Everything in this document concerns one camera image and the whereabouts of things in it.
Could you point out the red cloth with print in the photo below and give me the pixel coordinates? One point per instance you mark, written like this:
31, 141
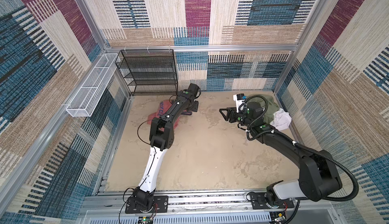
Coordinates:
162, 109

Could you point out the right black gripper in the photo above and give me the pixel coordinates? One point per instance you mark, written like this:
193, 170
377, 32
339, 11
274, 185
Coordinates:
232, 111

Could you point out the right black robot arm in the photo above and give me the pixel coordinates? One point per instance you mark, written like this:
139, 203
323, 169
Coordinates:
318, 176

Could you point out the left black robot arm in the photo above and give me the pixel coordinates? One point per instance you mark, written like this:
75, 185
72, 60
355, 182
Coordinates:
161, 139

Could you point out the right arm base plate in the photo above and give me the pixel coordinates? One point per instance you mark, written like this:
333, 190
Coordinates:
264, 200

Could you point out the black mesh shelf rack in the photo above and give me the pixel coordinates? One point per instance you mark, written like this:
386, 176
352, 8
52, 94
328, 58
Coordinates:
149, 71

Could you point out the green cloth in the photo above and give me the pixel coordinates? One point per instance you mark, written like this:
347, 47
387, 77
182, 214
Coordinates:
272, 107

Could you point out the white cloth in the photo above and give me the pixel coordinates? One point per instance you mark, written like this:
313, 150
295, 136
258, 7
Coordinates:
281, 120

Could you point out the aluminium front rail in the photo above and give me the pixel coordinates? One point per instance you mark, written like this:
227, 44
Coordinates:
203, 207

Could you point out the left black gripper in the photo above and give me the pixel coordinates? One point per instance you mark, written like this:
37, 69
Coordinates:
195, 108

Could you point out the white wire mesh basket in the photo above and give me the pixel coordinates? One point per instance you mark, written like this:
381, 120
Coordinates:
88, 96

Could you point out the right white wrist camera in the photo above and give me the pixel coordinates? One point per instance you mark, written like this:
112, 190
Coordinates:
239, 99

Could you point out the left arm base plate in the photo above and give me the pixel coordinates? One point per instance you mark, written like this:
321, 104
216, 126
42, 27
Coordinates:
153, 204

